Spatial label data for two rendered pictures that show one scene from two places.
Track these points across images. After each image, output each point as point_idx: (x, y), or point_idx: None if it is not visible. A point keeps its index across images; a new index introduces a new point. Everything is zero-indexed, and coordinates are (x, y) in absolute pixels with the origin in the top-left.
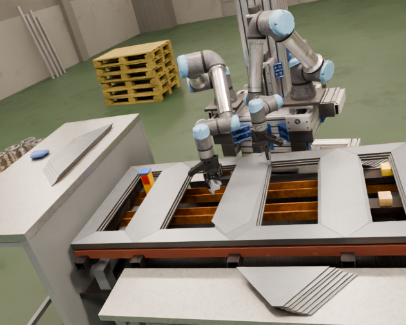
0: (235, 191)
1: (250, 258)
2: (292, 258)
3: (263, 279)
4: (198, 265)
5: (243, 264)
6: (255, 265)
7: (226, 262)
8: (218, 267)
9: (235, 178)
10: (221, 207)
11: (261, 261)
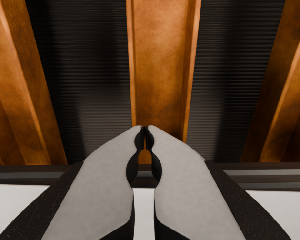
0: (151, 229)
1: (85, 123)
2: None
3: None
4: (38, 0)
5: (67, 112)
6: (67, 134)
7: (64, 76)
8: (43, 59)
9: (285, 212)
10: None
11: (81, 143)
